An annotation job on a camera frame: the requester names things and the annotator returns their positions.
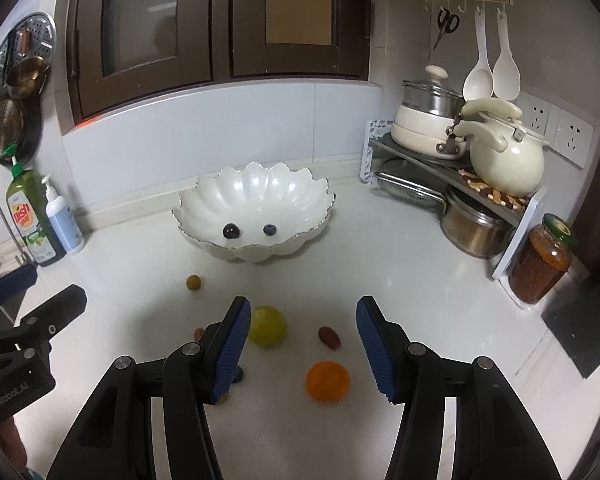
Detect blueberry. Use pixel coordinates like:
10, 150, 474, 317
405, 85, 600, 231
263, 224, 277, 236
232, 365, 245, 384

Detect green apple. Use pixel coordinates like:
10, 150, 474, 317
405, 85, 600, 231
248, 306, 288, 349

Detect red grape tomato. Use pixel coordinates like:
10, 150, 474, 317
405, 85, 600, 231
318, 326, 341, 350

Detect dark plum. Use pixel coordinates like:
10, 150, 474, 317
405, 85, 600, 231
222, 223, 242, 240

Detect person's left hand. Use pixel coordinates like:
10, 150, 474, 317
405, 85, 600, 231
0, 417, 43, 480

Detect small chrome faucet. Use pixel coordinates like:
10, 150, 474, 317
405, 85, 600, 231
0, 195, 37, 266

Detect green dish soap bottle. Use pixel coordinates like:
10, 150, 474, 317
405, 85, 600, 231
6, 155, 66, 266

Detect white pump lotion bottle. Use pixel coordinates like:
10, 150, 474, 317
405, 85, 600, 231
41, 174, 85, 255

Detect stainless steel pot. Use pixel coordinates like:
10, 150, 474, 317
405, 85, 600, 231
441, 186, 514, 259

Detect white scalloped fruit bowl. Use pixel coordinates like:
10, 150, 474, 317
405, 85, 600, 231
172, 162, 336, 263

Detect metal counter shelf rack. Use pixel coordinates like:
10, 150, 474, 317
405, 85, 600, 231
360, 119, 547, 280

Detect glass jar of sauce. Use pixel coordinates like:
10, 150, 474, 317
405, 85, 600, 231
508, 214, 578, 304

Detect small brass ladle pot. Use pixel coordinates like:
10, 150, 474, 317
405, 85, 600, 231
6, 56, 50, 100

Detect cream ceramic kettle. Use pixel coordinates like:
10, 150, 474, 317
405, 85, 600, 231
453, 98, 550, 197

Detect cream pot with glass lid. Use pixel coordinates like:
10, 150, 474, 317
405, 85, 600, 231
390, 65, 466, 160

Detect round steel steamer plate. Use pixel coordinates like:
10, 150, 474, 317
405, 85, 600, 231
0, 13, 56, 90

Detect white rice spoon left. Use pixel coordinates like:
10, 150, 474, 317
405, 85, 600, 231
463, 8, 494, 102

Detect white rice spoon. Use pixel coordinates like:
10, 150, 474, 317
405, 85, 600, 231
492, 9, 521, 101
463, 8, 494, 102

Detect white rice spoon right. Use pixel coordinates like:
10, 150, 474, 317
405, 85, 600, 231
492, 9, 521, 101

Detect black scissors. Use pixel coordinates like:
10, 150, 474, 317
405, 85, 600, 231
432, 8, 460, 50

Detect white wall power outlets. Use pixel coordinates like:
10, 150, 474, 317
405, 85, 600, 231
516, 92, 594, 169

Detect dark wooden window frame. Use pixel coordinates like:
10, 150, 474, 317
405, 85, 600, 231
66, 0, 370, 124

